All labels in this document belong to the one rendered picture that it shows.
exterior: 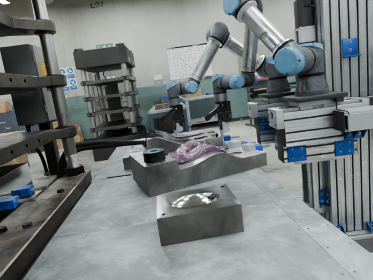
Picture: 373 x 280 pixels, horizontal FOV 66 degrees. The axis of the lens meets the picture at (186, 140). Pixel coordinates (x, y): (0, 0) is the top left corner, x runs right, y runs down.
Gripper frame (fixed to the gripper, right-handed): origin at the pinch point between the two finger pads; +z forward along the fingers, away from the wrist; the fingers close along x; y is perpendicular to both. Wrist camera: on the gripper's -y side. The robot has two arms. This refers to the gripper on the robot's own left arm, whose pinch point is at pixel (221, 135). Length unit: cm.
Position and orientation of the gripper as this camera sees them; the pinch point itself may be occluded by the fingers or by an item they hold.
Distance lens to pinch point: 169.5
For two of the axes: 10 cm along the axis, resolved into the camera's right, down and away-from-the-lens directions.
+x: 0.6, -1.9, 9.8
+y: 9.9, -1.2, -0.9
